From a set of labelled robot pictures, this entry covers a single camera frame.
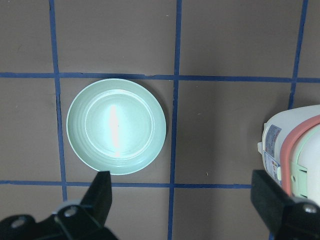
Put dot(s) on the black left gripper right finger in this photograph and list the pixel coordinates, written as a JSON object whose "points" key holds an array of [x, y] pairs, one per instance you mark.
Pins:
{"points": [[286, 217]]}

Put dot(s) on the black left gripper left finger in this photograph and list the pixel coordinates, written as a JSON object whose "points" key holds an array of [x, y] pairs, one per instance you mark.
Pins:
{"points": [[82, 221]]}

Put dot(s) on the cream rice cooker orange handle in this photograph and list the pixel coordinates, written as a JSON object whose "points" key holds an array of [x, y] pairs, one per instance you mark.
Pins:
{"points": [[290, 149]]}

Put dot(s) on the left light green plate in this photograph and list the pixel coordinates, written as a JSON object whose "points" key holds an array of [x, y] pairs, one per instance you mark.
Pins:
{"points": [[116, 125]]}

